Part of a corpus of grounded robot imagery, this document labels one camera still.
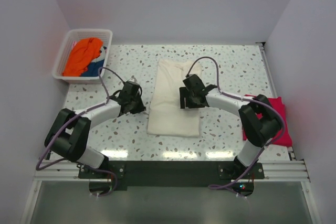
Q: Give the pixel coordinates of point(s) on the blue t shirt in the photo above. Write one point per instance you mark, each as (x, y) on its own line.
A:
(96, 63)

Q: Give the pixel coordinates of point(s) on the aluminium frame rail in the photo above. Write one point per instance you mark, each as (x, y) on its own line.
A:
(212, 171)

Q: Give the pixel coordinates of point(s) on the cream t shirt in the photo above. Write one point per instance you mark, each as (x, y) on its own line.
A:
(166, 117)

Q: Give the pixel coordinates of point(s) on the orange t shirt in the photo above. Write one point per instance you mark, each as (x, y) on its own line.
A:
(81, 55)

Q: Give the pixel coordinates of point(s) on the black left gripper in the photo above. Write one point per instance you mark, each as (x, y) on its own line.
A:
(140, 108)

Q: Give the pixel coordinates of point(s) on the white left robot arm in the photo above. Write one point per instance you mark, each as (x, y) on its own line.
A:
(68, 135)

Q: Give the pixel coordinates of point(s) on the white plastic basket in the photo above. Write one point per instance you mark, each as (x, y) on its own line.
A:
(71, 38)

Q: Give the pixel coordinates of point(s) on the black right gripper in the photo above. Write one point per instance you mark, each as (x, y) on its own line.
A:
(184, 93)

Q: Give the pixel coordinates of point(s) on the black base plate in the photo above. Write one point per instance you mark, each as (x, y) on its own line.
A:
(112, 183)

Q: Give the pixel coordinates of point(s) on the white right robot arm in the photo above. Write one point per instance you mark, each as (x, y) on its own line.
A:
(231, 103)

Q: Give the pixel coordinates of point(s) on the red folded t shirt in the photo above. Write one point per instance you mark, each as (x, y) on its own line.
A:
(263, 119)

